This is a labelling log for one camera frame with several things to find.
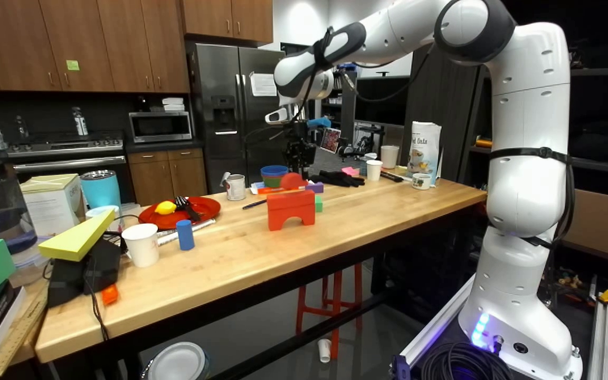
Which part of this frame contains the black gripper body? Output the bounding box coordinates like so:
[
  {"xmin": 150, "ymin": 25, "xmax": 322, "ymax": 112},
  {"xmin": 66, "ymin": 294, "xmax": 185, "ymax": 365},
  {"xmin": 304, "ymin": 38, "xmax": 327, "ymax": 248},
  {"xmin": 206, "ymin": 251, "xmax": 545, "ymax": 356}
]
[{"xmin": 285, "ymin": 122, "xmax": 316, "ymax": 168}]

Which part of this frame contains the small orange block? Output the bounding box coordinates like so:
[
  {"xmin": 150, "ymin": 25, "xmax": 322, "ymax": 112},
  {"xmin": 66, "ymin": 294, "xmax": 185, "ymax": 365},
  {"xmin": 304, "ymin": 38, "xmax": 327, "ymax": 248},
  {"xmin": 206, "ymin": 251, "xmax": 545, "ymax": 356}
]
[{"xmin": 280, "ymin": 174, "xmax": 306, "ymax": 191}]

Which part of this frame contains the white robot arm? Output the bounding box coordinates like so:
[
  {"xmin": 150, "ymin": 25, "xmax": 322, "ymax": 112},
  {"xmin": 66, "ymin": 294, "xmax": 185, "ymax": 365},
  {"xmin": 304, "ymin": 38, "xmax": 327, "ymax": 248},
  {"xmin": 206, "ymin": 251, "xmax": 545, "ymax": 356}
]
[{"xmin": 274, "ymin": 0, "xmax": 583, "ymax": 380}]

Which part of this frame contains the purple small block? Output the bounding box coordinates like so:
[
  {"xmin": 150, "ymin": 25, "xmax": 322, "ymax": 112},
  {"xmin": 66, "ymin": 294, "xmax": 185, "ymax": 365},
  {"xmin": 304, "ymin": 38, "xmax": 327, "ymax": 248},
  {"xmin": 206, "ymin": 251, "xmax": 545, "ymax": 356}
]
[{"xmin": 306, "ymin": 184, "xmax": 322, "ymax": 195}]

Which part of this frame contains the green small block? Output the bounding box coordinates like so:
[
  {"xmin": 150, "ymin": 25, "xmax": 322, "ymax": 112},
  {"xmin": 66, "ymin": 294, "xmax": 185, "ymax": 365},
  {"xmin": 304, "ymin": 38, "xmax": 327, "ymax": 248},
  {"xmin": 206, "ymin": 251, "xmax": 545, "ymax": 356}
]
[{"xmin": 314, "ymin": 196, "xmax": 322, "ymax": 214}]

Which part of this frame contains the large orange arch block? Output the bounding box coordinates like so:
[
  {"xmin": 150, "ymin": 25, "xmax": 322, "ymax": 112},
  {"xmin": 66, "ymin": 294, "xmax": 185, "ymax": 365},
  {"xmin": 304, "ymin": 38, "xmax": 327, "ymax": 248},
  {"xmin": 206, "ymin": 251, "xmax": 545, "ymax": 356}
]
[{"xmin": 265, "ymin": 191, "xmax": 314, "ymax": 230}]

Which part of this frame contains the blue cylinder block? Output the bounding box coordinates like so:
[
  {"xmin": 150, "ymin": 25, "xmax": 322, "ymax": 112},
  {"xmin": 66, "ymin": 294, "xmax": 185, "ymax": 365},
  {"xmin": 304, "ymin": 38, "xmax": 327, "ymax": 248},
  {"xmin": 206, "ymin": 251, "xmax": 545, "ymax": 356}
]
[{"xmin": 174, "ymin": 221, "xmax": 193, "ymax": 251}]

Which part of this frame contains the yellow wedge block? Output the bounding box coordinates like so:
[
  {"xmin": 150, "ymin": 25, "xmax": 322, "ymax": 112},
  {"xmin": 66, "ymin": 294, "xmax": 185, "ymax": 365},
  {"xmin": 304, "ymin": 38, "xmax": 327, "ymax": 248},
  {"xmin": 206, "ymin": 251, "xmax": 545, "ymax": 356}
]
[{"xmin": 38, "ymin": 211, "xmax": 115, "ymax": 263}]

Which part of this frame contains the blue green bowl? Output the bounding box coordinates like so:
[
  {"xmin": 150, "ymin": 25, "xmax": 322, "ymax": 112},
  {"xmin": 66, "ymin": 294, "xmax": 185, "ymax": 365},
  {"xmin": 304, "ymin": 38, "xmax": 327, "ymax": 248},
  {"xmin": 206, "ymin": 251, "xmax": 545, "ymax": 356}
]
[{"xmin": 259, "ymin": 165, "xmax": 286, "ymax": 188}]

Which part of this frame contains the black glove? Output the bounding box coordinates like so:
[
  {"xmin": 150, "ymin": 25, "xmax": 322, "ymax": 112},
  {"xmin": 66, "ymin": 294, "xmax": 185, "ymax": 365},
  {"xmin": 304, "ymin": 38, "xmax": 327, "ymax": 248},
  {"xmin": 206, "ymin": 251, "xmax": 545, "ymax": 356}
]
[{"xmin": 309, "ymin": 172, "xmax": 365, "ymax": 188}]

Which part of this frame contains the pink sticky pad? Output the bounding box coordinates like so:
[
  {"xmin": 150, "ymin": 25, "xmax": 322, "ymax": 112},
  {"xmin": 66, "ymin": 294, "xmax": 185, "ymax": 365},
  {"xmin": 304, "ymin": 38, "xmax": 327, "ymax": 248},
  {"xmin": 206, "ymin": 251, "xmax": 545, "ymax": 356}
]
[{"xmin": 341, "ymin": 168, "xmax": 359, "ymax": 177}]

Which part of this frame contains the black pen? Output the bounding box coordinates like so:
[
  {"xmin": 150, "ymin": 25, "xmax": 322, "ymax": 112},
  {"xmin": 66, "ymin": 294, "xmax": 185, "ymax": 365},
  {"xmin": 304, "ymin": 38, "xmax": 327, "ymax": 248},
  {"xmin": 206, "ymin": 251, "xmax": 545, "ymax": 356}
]
[{"xmin": 241, "ymin": 199, "xmax": 267, "ymax": 211}]

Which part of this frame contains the white paper cup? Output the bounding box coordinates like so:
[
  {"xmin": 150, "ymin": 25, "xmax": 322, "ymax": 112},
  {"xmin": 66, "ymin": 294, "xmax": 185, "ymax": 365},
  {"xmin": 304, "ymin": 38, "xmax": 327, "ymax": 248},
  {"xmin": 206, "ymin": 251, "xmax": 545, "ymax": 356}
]
[
  {"xmin": 123, "ymin": 224, "xmax": 157, "ymax": 268},
  {"xmin": 365, "ymin": 160, "xmax": 381, "ymax": 182}
]

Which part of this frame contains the white mug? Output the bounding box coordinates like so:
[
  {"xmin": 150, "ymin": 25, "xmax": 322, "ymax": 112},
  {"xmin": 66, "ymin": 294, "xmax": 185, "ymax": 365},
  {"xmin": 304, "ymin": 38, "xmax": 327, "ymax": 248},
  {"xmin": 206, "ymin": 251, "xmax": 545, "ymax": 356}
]
[{"xmin": 221, "ymin": 174, "xmax": 246, "ymax": 202}]

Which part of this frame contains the stainless steel refrigerator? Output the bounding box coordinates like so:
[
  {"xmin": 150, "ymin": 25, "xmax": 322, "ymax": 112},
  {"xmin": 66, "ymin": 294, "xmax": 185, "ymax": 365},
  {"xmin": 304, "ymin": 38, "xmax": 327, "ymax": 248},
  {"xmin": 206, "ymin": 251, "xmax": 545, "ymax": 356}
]
[{"xmin": 187, "ymin": 42, "xmax": 285, "ymax": 192}]

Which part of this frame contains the red plate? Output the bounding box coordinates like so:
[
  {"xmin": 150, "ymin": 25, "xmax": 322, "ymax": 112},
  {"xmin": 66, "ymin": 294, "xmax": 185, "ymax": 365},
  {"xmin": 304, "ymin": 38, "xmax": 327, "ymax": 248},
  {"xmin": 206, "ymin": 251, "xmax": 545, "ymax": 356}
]
[{"xmin": 136, "ymin": 196, "xmax": 221, "ymax": 230}]

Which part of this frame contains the oats bag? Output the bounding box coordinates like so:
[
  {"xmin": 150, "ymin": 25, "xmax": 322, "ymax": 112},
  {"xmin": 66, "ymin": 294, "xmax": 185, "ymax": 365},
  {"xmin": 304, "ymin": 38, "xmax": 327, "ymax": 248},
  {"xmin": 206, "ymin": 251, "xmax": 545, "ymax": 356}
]
[{"xmin": 408, "ymin": 121, "xmax": 440, "ymax": 188}]

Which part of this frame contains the black plastic fork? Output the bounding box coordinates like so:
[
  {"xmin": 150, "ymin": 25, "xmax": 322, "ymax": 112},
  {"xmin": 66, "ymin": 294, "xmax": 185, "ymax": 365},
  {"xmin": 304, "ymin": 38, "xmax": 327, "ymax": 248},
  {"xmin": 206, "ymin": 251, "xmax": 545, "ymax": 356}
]
[{"xmin": 174, "ymin": 196, "xmax": 200, "ymax": 222}]

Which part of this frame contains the silver microwave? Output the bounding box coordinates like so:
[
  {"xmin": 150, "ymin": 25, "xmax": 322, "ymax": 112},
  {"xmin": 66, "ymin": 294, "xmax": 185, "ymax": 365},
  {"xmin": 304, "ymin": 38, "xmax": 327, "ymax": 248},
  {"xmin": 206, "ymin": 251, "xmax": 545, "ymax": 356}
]
[{"xmin": 129, "ymin": 112, "xmax": 193, "ymax": 145}]

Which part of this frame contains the yellow lemon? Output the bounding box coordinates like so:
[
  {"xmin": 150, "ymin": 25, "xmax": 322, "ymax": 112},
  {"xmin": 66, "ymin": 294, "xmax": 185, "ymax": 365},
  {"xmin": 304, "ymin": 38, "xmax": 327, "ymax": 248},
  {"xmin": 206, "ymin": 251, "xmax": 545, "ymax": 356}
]
[{"xmin": 153, "ymin": 202, "xmax": 178, "ymax": 215}]

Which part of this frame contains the red stool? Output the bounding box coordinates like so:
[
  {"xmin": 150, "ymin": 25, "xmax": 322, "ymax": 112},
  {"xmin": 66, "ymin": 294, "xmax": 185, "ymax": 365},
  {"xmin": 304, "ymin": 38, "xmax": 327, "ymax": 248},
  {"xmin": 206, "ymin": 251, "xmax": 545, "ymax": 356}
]
[{"xmin": 296, "ymin": 264, "xmax": 362, "ymax": 334}]

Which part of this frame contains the white paper cup left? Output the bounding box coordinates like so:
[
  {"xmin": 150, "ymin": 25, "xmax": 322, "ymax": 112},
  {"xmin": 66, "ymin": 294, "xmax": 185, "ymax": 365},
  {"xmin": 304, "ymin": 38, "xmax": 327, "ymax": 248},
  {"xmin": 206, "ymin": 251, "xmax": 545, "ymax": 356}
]
[{"xmin": 123, "ymin": 224, "xmax": 157, "ymax": 268}]

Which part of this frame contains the teal tumbler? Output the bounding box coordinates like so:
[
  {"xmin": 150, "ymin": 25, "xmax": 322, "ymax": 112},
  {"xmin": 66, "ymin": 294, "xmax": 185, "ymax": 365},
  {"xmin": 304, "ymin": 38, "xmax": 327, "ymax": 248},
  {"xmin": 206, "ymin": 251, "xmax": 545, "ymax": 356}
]
[{"xmin": 79, "ymin": 169, "xmax": 119, "ymax": 210}]

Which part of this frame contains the black oven stove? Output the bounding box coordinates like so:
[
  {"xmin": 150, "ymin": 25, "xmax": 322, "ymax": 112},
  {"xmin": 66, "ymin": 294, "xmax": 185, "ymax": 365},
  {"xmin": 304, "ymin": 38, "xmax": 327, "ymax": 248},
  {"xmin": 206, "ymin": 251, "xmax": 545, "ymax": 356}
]
[{"xmin": 7, "ymin": 137, "xmax": 134, "ymax": 203}]

